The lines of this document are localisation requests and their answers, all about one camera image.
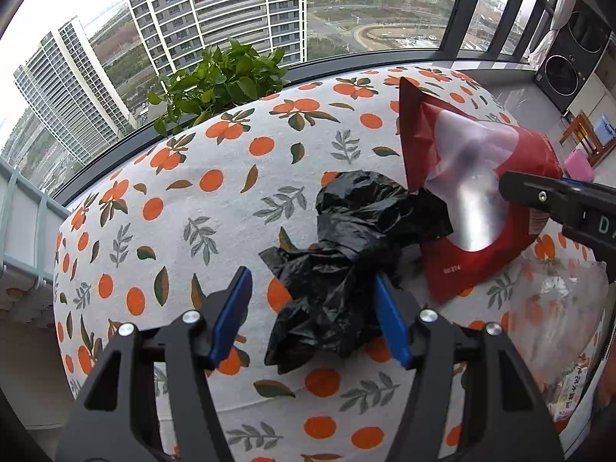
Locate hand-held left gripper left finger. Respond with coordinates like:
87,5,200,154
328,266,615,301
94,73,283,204
55,266,254,462

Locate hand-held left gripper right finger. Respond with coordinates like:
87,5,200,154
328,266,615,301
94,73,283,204
375,272,565,462

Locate red snack bag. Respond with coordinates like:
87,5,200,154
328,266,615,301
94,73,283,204
398,76,564,303

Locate black plastic bag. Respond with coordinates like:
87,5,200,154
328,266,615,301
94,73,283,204
260,171,454,375

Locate pink container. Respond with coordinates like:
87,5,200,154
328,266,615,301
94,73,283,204
564,149,594,182

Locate wooden chair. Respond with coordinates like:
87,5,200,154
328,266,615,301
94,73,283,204
559,110,616,167

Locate blue white box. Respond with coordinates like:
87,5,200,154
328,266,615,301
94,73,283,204
593,115,616,147

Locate clear plastic bag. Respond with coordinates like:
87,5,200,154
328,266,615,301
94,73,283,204
500,255,609,395

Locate black washing machine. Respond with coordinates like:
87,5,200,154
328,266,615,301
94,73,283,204
534,33,607,112

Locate table with orange-print tablecloth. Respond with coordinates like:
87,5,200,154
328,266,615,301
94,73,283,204
52,65,609,462

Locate white curtain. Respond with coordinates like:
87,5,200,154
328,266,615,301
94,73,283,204
527,0,578,65

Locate black dryer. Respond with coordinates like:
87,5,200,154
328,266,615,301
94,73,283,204
563,7,616,65

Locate printed clear snack packet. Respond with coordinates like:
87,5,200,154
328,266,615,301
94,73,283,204
544,356,596,434

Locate green potted plant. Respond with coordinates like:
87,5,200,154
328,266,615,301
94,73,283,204
147,38,292,138

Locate tall narrow apartment building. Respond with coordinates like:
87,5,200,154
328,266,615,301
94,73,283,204
13,15,138,164

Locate tall wide apartment building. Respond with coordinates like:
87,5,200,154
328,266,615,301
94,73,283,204
124,0,309,77

